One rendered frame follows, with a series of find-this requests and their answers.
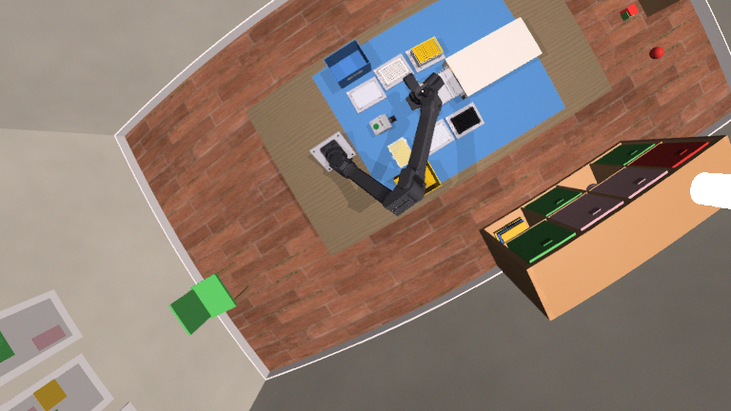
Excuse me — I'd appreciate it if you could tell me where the blue open-top box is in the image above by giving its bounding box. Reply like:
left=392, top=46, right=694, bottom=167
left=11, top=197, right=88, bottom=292
left=324, top=39, right=371, bottom=89

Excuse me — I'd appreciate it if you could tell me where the blue bench mat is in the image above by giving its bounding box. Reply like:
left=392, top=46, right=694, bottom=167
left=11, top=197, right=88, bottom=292
left=312, top=0, right=565, bottom=190

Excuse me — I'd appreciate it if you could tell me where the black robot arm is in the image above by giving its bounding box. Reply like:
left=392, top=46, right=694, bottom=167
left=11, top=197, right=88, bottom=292
left=320, top=72, right=445, bottom=216

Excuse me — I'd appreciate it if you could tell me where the yellow open-top bin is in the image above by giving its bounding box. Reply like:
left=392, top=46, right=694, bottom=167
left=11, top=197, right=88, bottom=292
left=393, top=161, right=442, bottom=196

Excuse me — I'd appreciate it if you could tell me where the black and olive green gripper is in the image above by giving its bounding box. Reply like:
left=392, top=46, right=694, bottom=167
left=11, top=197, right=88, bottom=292
left=405, top=96, right=421, bottom=110

